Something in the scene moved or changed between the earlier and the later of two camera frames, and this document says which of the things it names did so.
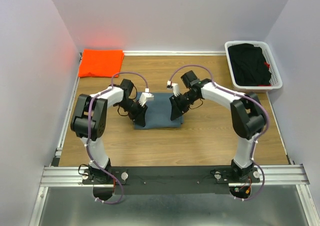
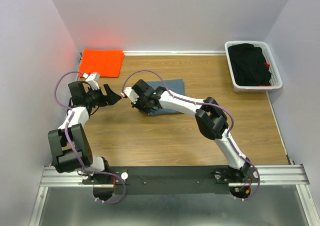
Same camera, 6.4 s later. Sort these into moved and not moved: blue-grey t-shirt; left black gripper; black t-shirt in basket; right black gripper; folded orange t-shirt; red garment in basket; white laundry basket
Moved: blue-grey t-shirt; right black gripper; left black gripper
Not moved: black t-shirt in basket; folded orange t-shirt; white laundry basket; red garment in basket
